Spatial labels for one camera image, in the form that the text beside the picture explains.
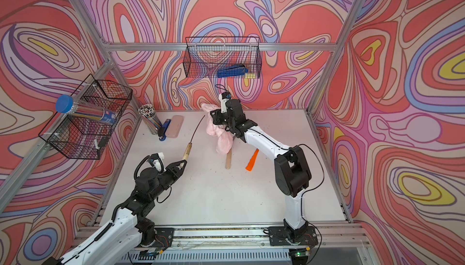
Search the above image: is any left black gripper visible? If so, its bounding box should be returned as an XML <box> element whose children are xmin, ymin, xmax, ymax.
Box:
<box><xmin>148</xmin><ymin>160</ymin><xmax>186</xmax><ymax>203</ymax></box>

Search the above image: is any pink rag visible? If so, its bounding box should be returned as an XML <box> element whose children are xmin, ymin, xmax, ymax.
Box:
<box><xmin>201</xmin><ymin>103</ymin><xmax>233</xmax><ymax>155</ymax></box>

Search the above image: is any wooden handled sickle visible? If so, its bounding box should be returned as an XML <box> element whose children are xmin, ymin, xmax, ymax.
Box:
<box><xmin>225</xmin><ymin>148</ymin><xmax>233</xmax><ymax>169</ymax></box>
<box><xmin>179</xmin><ymin>116</ymin><xmax>205</xmax><ymax>169</ymax></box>

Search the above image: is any orange handled sickle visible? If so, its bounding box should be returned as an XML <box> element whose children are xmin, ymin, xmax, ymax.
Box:
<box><xmin>245</xmin><ymin>149</ymin><xmax>259</xmax><ymax>172</ymax></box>

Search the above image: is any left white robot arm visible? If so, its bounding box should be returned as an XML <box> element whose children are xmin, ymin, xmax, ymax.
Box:
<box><xmin>43</xmin><ymin>160</ymin><xmax>187</xmax><ymax>265</ymax></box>

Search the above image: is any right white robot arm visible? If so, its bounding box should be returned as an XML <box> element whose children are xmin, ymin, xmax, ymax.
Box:
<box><xmin>209</xmin><ymin>99</ymin><xmax>312</xmax><ymax>232</ymax></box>

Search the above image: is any blue stapler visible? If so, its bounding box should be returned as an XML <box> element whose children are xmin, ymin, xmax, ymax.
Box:
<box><xmin>157</xmin><ymin>119</ymin><xmax>171</xmax><ymax>141</ymax></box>

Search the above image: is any yellow item in basket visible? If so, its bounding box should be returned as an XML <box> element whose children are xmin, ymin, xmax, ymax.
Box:
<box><xmin>243</xmin><ymin>72</ymin><xmax>256</xmax><ymax>79</ymax></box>

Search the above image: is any pink case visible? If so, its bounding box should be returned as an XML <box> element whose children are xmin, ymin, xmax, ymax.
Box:
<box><xmin>165</xmin><ymin>115</ymin><xmax>184</xmax><ymax>139</ymax></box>

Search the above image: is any blue tool in basket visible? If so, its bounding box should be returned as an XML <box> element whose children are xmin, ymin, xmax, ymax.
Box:
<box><xmin>217</xmin><ymin>65</ymin><xmax>249</xmax><ymax>78</ymax></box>

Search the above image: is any cup of pencils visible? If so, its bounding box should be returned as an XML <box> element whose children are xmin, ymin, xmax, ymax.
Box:
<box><xmin>138</xmin><ymin>104</ymin><xmax>162</xmax><ymax>135</ymax></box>

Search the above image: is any clear tube blue cap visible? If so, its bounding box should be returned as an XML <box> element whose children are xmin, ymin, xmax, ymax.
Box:
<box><xmin>55</xmin><ymin>95</ymin><xmax>117</xmax><ymax>125</ymax></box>

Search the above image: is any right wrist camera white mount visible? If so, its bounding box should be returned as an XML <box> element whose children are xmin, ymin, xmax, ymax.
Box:
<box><xmin>219</xmin><ymin>91</ymin><xmax>231</xmax><ymax>114</ymax></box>

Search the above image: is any black wire basket back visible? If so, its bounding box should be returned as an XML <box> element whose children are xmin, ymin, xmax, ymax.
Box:
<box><xmin>183</xmin><ymin>36</ymin><xmax>262</xmax><ymax>78</ymax></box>

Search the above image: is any black wire basket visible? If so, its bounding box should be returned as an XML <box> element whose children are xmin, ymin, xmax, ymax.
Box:
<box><xmin>183</xmin><ymin>36</ymin><xmax>262</xmax><ymax>78</ymax></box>
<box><xmin>38</xmin><ymin>75</ymin><xmax>133</xmax><ymax>160</ymax></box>

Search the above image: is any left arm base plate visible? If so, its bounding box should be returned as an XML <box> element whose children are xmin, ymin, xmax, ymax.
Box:
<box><xmin>134</xmin><ymin>227</ymin><xmax>174</xmax><ymax>249</ymax></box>

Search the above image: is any black wire basket left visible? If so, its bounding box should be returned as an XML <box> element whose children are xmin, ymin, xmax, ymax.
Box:
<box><xmin>38</xmin><ymin>75</ymin><xmax>133</xmax><ymax>160</ymax></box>

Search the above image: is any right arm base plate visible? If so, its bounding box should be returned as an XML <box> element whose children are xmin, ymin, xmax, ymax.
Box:
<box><xmin>264</xmin><ymin>225</ymin><xmax>319</xmax><ymax>248</ymax></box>

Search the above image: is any aluminium rail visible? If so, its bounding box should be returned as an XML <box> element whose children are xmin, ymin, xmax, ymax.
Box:
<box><xmin>72</xmin><ymin>222</ymin><xmax>375</xmax><ymax>265</ymax></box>

